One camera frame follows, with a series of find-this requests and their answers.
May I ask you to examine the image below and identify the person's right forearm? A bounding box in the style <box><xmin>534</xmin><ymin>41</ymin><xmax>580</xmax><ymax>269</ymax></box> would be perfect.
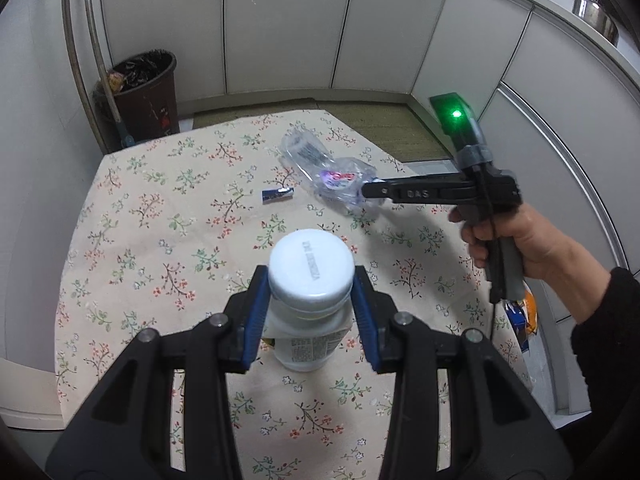
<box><xmin>565</xmin><ymin>247</ymin><xmax>640</xmax><ymax>428</ymax></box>

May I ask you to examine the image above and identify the small woven floor mat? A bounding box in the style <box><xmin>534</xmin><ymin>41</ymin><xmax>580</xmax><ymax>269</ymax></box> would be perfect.
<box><xmin>192</xmin><ymin>99</ymin><xmax>321</xmax><ymax>130</ymax></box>

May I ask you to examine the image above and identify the blue-tipped broom handle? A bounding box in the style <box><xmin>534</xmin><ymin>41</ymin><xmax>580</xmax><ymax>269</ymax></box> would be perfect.
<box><xmin>80</xmin><ymin>0</ymin><xmax>136</xmax><ymax>149</ymax></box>

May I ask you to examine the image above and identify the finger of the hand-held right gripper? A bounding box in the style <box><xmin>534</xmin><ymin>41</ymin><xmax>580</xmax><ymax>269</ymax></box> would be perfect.
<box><xmin>361</xmin><ymin>178</ymin><xmax>401</xmax><ymax>204</ymax></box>

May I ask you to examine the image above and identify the floral tablecloth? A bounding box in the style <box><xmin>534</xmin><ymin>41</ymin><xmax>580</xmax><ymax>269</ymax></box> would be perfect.
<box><xmin>54</xmin><ymin>109</ymin><xmax>536</xmax><ymax>480</ymax></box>

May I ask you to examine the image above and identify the white stove cabinet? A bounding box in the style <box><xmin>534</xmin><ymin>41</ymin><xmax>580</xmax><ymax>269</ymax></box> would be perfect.
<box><xmin>410</xmin><ymin>0</ymin><xmax>640</xmax><ymax>321</ymax></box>

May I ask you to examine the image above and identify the white sink cabinet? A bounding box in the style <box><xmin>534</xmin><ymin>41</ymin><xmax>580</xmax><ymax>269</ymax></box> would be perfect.
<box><xmin>97</xmin><ymin>0</ymin><xmax>451</xmax><ymax>107</ymax></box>

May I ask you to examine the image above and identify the stainless steel kettle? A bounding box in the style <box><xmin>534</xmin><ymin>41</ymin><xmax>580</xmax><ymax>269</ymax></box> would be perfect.
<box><xmin>572</xmin><ymin>0</ymin><xmax>621</xmax><ymax>45</ymax></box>

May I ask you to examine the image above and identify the brown trash bin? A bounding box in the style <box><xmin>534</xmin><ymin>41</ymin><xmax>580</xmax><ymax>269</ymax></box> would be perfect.
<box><xmin>92</xmin><ymin>50</ymin><xmax>180</xmax><ymax>153</ymax></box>

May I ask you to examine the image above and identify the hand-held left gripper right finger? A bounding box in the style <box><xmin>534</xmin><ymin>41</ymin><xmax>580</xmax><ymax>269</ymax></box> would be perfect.
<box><xmin>350</xmin><ymin>266</ymin><xmax>573</xmax><ymax>480</ymax></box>

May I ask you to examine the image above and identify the blue toothpaste box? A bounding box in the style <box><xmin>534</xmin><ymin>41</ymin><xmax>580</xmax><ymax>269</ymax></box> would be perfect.
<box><xmin>504</xmin><ymin>300</ymin><xmax>531</xmax><ymax>354</ymax></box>

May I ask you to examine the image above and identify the white plastic bottle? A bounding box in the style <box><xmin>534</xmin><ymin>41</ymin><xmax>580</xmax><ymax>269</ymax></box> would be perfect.
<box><xmin>261</xmin><ymin>229</ymin><xmax>357</xmax><ymax>372</ymax></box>

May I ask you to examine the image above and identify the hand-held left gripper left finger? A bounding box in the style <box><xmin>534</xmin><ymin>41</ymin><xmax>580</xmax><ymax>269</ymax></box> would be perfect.
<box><xmin>45</xmin><ymin>265</ymin><xmax>271</xmax><ymax>480</ymax></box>

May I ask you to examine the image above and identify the person's right hand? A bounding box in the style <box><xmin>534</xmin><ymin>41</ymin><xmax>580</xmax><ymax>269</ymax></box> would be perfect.
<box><xmin>448</xmin><ymin>202</ymin><xmax>597</xmax><ymax>302</ymax></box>

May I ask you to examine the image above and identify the large woven floor mat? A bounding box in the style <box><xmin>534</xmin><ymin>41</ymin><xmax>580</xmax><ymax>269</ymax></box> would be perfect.
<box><xmin>315</xmin><ymin>101</ymin><xmax>451</xmax><ymax>162</ymax></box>

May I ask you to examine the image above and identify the crushed clear plastic bottle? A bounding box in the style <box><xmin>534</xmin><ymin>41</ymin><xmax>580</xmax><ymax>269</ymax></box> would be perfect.
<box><xmin>279</xmin><ymin>127</ymin><xmax>388</xmax><ymax>211</ymax></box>

